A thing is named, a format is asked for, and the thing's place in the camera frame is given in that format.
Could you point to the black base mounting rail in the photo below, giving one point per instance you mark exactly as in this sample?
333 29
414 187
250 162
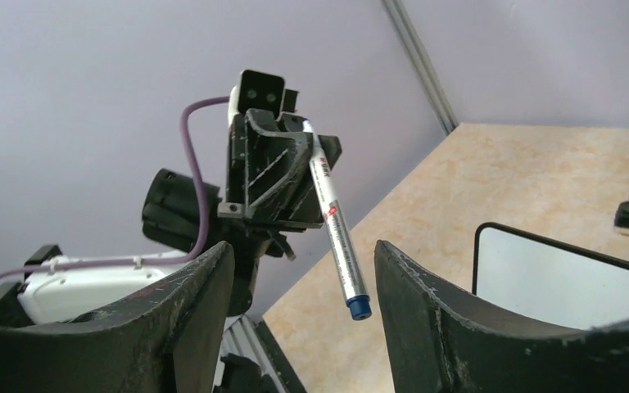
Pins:
250 360

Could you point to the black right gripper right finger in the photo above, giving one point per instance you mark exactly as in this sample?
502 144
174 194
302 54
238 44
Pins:
441 338

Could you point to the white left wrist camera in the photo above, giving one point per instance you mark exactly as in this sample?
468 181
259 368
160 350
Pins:
262 91

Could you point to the blue capped whiteboard marker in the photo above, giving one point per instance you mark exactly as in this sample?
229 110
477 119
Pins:
356 295

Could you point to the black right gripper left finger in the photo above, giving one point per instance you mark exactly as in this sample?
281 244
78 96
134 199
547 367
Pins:
162 338

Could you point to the left aluminium frame post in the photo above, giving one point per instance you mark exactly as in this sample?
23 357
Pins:
420 60

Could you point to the small whiteboard black frame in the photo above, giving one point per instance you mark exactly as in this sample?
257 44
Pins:
548 280

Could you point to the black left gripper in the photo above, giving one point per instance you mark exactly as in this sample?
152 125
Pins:
274 165

